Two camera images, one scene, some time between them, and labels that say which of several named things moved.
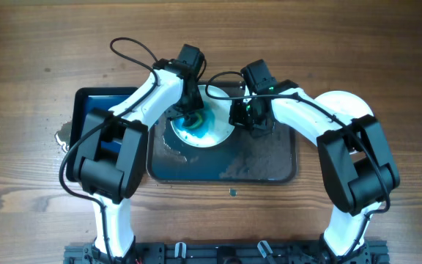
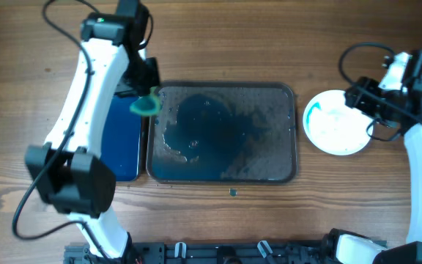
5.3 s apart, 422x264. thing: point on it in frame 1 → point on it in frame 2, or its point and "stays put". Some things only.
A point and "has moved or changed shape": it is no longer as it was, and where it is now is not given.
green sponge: [192, 120] has moved or changed shape
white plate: [216, 126] has moved or changed shape
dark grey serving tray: [244, 157] stays put
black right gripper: [250, 122] → [356, 94]
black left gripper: [196, 101] → [154, 81]
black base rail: [227, 252] stays put
